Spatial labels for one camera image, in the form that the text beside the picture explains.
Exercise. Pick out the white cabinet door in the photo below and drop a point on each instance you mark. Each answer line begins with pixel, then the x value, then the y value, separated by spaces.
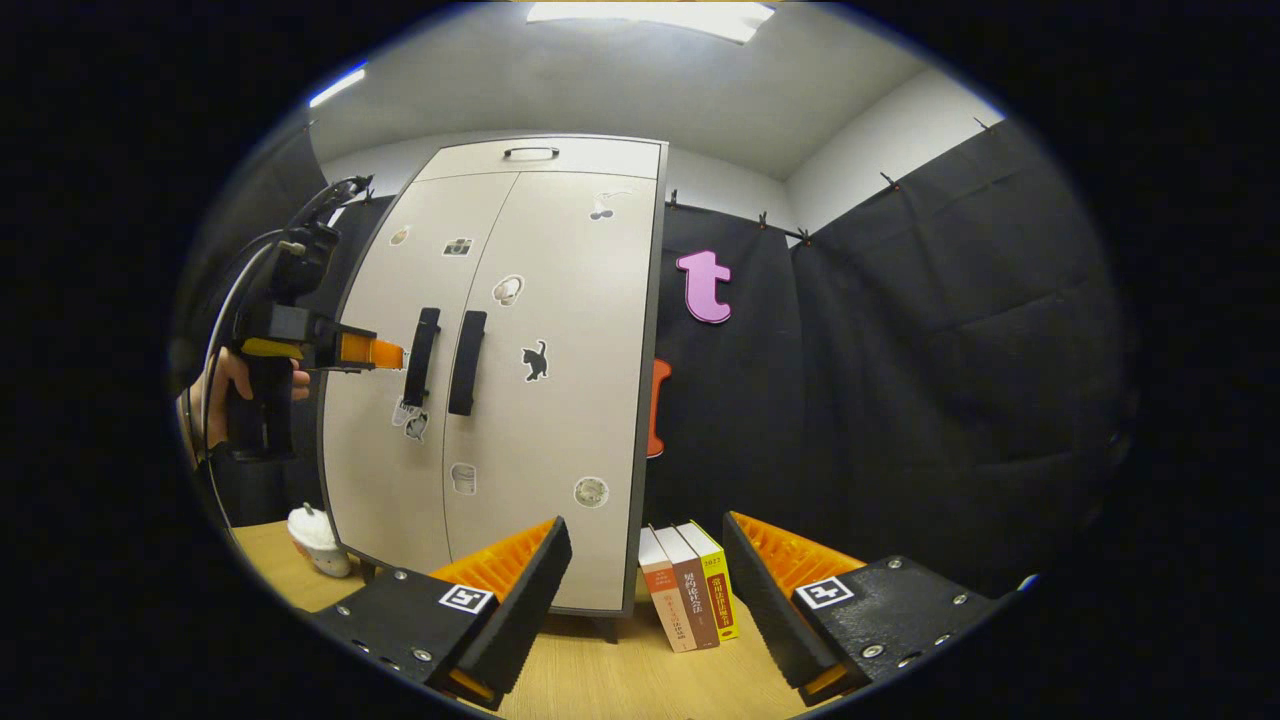
pixel 370 500
pixel 580 420

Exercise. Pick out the small ceiling light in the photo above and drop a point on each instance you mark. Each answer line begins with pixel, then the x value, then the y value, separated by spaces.
pixel 338 86

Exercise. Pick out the yellow book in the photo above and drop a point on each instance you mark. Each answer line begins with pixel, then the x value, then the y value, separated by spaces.
pixel 720 590

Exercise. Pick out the white plush toy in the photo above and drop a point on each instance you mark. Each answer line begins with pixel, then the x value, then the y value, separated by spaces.
pixel 320 545

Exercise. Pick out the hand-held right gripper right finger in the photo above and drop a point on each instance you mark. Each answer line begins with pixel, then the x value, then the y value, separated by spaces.
pixel 770 620

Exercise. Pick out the large ceiling light panel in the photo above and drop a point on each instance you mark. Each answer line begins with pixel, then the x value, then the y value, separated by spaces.
pixel 650 18

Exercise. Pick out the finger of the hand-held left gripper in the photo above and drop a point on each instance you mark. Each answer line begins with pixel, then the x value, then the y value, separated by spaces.
pixel 340 348

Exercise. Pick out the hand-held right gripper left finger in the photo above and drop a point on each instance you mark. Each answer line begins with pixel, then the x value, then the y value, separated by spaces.
pixel 525 610

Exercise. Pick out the brown book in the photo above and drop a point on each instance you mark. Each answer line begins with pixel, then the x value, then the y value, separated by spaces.
pixel 693 590

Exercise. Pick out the black backdrop cloth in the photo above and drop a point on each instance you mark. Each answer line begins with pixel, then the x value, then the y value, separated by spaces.
pixel 900 380

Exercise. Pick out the white shoe cabinet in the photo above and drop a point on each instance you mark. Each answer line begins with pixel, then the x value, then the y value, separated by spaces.
pixel 590 158

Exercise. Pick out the white and orange book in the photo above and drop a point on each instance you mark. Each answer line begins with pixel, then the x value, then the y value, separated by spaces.
pixel 668 600

